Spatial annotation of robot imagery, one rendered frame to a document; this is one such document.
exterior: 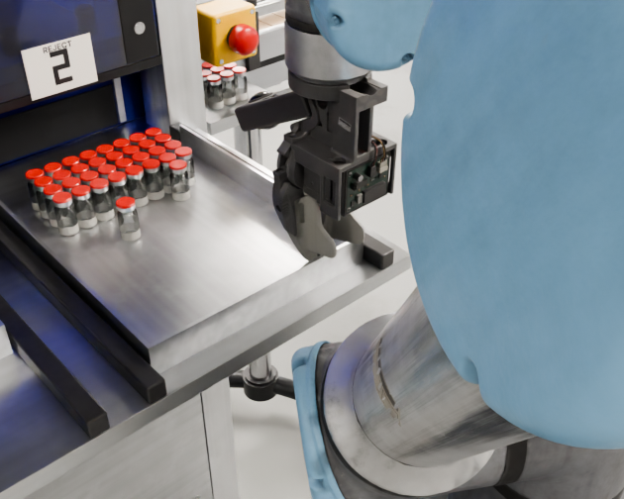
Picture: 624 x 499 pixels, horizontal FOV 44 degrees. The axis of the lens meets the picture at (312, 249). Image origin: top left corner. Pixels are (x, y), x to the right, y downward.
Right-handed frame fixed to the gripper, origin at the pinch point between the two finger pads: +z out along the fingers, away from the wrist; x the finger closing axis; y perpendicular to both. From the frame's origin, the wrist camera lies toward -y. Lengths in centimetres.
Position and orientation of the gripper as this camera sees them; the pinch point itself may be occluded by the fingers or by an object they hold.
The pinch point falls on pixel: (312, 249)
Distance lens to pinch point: 78.9
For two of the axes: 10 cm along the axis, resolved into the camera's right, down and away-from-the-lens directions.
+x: 7.5, -3.9, 5.4
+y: 6.7, 4.4, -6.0
